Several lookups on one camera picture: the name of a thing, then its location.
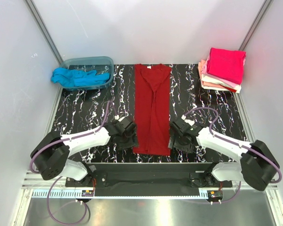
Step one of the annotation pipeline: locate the folded light pink t shirt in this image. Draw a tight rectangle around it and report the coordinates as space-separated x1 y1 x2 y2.
198 60 241 90

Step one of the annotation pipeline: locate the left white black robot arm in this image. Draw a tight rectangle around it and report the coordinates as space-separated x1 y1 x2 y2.
30 117 138 186

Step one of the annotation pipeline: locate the clear blue plastic bin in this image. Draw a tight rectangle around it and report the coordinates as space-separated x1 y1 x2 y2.
58 56 114 91

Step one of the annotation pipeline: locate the dark red t shirt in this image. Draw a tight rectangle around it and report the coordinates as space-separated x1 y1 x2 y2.
133 64 172 156

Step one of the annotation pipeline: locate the left aluminium frame post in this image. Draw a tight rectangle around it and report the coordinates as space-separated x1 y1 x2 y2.
24 0 64 64

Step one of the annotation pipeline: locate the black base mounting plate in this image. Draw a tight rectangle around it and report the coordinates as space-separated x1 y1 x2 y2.
66 163 219 199

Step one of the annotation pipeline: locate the folded red t shirt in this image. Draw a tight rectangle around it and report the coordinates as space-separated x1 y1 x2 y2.
221 85 237 93

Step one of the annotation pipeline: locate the right aluminium frame post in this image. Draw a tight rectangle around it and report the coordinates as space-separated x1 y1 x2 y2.
239 0 274 51

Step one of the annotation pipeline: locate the aluminium front rail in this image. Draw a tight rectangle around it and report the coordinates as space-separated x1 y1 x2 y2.
21 171 278 190

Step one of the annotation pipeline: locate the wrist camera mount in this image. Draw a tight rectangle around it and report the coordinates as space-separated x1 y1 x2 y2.
114 115 127 122
181 115 195 126

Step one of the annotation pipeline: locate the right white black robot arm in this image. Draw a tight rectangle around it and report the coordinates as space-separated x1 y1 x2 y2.
168 117 280 191

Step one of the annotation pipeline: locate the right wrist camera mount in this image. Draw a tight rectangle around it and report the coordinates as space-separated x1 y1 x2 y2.
181 115 195 126

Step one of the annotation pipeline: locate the black marble pattern mat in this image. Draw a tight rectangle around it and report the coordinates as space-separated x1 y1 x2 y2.
52 64 247 163

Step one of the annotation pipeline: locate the blue t shirt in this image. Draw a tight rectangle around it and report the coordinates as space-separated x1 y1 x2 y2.
51 68 110 88

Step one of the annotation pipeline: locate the folded white t shirt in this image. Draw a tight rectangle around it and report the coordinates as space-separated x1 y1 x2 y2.
200 73 241 93

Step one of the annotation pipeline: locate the folded salmon t shirt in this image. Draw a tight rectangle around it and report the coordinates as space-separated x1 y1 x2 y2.
198 60 227 91

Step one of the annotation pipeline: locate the aluminium frame post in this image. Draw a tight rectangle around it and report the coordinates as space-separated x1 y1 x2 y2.
239 0 274 51
24 0 64 64

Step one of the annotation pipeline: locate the folded magenta t shirt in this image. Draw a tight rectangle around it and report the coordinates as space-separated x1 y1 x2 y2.
207 48 246 85

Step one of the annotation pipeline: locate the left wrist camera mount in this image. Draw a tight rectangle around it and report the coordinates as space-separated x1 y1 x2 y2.
114 115 127 122

